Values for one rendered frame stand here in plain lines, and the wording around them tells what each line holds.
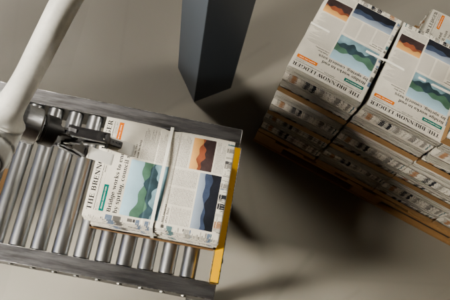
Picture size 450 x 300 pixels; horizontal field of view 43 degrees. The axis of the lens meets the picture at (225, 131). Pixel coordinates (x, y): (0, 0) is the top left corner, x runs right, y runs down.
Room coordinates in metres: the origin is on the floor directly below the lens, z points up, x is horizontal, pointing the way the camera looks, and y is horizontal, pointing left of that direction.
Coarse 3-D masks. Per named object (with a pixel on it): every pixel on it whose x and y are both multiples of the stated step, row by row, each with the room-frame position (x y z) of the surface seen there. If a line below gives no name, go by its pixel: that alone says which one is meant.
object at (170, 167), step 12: (168, 132) 0.51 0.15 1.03; (180, 132) 0.52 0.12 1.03; (156, 156) 0.43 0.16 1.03; (168, 156) 0.44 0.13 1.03; (156, 168) 0.40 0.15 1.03; (168, 168) 0.41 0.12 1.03; (156, 180) 0.37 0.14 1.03; (168, 180) 0.38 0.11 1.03; (156, 192) 0.34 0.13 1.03; (168, 192) 0.35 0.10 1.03; (144, 216) 0.26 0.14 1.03; (156, 216) 0.27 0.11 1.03; (144, 228) 0.24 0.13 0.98; (156, 228) 0.24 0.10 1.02
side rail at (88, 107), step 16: (48, 96) 0.58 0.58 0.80; (64, 96) 0.60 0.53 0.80; (64, 112) 0.56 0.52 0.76; (80, 112) 0.56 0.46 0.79; (96, 112) 0.58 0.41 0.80; (112, 112) 0.59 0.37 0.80; (128, 112) 0.61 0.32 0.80; (144, 112) 0.63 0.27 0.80; (176, 128) 0.61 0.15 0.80; (192, 128) 0.63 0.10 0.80; (208, 128) 0.64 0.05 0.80; (224, 128) 0.66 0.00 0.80
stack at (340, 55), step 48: (336, 0) 1.25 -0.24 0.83; (336, 48) 1.06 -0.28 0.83; (384, 48) 1.12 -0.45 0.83; (432, 48) 1.18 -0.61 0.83; (288, 96) 0.94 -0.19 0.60; (336, 96) 0.91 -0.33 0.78; (384, 96) 0.94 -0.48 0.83; (432, 96) 0.99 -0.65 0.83; (336, 144) 0.89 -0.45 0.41; (432, 144) 0.84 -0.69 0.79; (384, 192) 0.83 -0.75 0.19; (432, 192) 0.81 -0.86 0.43
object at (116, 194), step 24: (120, 120) 0.50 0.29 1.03; (144, 144) 0.45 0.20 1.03; (96, 168) 0.35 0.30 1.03; (120, 168) 0.37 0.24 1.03; (144, 168) 0.39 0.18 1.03; (96, 192) 0.29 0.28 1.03; (120, 192) 0.31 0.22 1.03; (144, 192) 0.33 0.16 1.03; (96, 216) 0.23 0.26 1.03; (120, 216) 0.24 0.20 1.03
